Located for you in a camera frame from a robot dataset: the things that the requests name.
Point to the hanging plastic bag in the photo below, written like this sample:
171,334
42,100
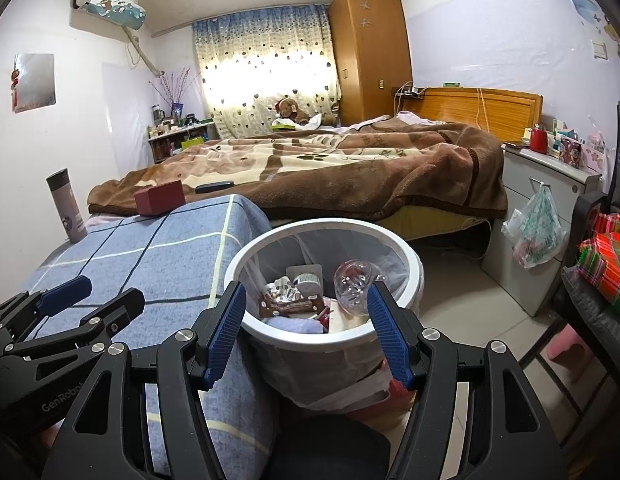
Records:
535,230

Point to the patterned small box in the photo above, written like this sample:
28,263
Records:
570,152

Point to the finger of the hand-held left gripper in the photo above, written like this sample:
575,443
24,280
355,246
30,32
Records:
64,292
119,305

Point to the wall air conditioner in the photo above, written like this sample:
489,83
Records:
109,2

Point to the cluttered wooden shelf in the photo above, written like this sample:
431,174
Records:
164,147

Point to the red hanging ornament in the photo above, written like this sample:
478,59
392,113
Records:
14,80

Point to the pink gift bag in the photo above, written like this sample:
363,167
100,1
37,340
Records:
595,150

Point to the pink stool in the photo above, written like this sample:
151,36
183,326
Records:
565,342

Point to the white yogurt cup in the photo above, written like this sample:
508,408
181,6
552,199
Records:
305,280

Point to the wall mirror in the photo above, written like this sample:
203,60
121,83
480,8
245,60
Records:
37,80

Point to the wall switch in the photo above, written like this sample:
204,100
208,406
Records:
600,49

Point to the green storage box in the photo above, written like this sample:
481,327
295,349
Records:
194,144

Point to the power strip with chargers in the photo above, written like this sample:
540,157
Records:
407,92

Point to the grey nightstand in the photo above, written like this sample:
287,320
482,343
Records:
515,185

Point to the brown patterned snack wrapper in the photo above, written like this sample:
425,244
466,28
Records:
290,305

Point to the wooden headboard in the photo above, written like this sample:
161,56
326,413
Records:
505,110

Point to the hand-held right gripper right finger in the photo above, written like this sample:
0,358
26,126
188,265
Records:
390,340

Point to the bed base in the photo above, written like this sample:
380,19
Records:
430,222

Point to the vase of purple branches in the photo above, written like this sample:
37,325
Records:
174,87

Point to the brown teddy bear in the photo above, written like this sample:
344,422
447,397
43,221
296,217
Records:
289,109

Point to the white trash bin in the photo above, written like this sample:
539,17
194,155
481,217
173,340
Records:
310,346

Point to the wooden wardrobe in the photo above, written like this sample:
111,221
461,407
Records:
370,50

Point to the strawberry milk carton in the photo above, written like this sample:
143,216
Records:
322,316

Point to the red green plaid cloth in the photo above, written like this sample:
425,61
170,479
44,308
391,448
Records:
610,260

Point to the black chair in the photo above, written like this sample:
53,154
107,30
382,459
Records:
590,300

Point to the dark red box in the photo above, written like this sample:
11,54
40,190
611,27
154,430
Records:
159,199

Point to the dark remote control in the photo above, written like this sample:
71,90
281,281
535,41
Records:
214,187

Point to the grey thermos flask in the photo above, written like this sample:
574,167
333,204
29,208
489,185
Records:
67,205

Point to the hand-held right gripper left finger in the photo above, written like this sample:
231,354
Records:
224,335

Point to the green flat box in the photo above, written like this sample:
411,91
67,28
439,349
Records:
285,125

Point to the red jar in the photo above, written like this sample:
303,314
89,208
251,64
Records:
538,139

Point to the bed with brown blanket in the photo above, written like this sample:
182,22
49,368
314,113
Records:
365,170

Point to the heart print curtain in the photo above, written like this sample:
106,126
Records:
260,50

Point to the wrapped air conditioner pipe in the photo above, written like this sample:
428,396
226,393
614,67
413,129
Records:
142,52

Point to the clear plastic bottle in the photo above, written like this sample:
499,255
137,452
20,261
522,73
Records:
352,285

